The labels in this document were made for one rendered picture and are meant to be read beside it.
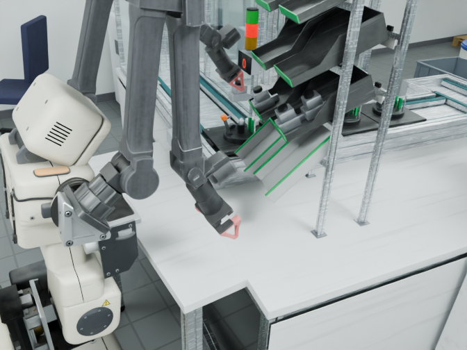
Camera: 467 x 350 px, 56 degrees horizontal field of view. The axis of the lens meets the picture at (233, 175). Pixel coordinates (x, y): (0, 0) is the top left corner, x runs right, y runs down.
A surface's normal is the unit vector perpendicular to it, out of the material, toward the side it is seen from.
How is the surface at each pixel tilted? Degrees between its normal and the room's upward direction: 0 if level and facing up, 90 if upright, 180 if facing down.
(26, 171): 8
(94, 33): 104
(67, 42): 90
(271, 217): 0
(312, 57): 25
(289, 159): 45
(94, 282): 90
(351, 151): 90
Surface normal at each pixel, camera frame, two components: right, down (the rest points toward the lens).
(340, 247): 0.04, -0.86
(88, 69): 0.61, 0.61
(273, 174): -0.66, -0.54
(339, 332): 0.41, 0.48
